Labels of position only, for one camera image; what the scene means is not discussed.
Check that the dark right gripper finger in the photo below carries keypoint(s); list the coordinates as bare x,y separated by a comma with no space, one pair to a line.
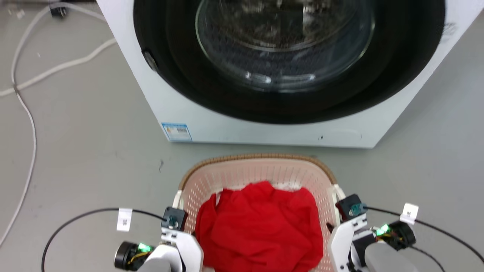
329,227

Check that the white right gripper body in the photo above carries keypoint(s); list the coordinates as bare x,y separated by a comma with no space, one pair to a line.
340,245

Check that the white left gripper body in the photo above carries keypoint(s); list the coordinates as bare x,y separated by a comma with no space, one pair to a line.
187,245

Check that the beige perforated plastic laundry basket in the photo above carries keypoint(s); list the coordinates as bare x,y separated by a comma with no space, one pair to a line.
242,172

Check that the white garment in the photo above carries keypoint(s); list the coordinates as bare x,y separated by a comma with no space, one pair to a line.
290,185

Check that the red garment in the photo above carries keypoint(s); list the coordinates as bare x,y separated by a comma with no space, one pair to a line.
261,230

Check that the blue energy label sticker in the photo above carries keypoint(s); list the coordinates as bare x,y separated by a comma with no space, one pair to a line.
177,132

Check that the white front-load washing machine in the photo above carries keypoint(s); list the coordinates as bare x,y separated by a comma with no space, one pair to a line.
242,128

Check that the black round glass washer door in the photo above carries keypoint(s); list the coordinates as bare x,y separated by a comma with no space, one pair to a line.
181,71

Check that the black plug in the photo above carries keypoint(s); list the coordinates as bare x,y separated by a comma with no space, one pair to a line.
58,11

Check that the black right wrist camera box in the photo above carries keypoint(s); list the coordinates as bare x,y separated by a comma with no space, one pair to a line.
351,207

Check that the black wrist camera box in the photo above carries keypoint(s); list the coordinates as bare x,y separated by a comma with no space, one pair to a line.
351,207
174,218

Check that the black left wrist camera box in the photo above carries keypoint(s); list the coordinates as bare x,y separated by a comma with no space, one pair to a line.
174,218

